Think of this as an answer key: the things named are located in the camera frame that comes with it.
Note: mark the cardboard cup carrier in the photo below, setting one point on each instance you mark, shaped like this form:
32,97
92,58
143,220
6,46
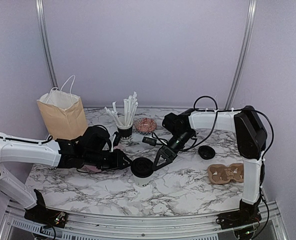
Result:
220,174

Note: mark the pink plate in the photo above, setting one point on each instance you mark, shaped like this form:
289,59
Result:
92,168

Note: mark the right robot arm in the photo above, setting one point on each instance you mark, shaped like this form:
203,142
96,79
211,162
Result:
250,135

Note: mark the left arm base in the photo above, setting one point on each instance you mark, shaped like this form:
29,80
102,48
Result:
43,215

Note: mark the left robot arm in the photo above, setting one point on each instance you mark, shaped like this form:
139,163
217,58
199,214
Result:
96,147

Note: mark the black cup holding straws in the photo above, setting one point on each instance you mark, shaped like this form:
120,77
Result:
125,132

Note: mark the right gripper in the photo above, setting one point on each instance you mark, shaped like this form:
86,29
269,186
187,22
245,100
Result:
161,152

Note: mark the brown paper bag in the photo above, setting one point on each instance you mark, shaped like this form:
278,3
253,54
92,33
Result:
63,112

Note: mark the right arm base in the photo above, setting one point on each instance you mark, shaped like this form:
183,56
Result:
246,214

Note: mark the red patterned bowl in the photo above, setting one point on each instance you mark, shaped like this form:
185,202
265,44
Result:
145,126

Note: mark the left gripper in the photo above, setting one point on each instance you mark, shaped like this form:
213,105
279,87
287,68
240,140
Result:
118,161

